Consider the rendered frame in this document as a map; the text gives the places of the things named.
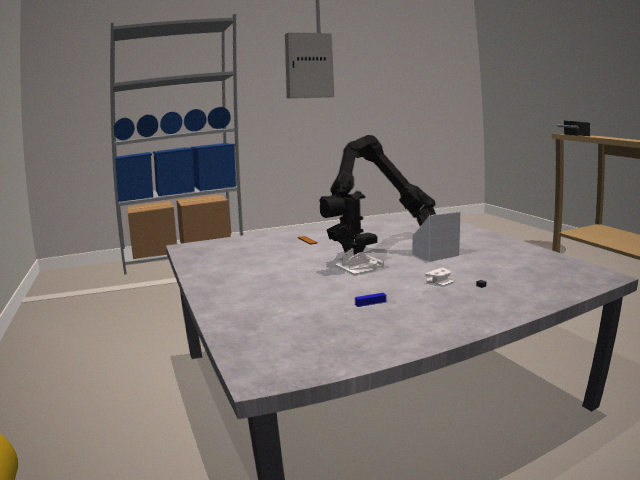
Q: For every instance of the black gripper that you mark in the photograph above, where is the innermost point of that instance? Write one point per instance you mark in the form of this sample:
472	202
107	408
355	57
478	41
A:
361	240

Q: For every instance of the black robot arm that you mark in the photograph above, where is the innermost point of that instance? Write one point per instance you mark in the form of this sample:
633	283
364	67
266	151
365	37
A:
340	202

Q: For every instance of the brown flat rectangular plate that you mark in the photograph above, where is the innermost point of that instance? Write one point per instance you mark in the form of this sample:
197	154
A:
307	240

